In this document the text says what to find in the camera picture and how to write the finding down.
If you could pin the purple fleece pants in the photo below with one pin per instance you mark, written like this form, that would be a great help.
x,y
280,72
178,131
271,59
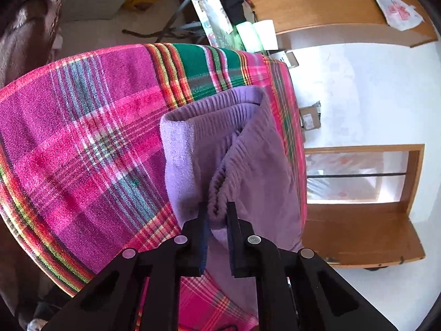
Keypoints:
x,y
248,165

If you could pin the white tissue pack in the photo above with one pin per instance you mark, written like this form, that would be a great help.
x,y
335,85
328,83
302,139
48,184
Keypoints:
x,y
268,34

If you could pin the white cream tube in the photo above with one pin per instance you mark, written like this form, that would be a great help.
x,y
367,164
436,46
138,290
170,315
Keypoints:
x,y
218,12

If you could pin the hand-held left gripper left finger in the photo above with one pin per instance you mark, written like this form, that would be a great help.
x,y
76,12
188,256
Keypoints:
x,y
204,244

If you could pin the glass door with wooden frame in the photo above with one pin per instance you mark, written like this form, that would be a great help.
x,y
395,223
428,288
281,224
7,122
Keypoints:
x,y
344,176

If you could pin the black cloth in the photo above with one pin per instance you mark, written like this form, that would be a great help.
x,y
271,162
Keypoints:
x,y
231,3

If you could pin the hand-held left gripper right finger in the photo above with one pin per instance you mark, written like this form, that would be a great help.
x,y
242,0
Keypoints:
x,y
231,248

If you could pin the plastic bag with red print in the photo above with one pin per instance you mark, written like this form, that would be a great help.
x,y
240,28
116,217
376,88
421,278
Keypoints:
x,y
396,10

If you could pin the pink plaid blanket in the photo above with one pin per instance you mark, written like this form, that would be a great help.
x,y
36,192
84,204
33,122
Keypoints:
x,y
86,144

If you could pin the green tissue pack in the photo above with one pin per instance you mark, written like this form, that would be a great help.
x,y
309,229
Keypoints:
x,y
249,36

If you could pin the wooden wardrobe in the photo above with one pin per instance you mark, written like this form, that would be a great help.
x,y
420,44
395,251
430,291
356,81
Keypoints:
x,y
327,3

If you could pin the brown cardboard box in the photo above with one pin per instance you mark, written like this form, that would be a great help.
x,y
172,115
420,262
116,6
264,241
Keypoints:
x,y
310,117

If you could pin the folding table with printed top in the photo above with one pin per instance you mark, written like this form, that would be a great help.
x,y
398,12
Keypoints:
x,y
220,39

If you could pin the brown fleece blanket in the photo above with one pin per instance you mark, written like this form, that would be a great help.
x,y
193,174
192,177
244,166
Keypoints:
x,y
27,34

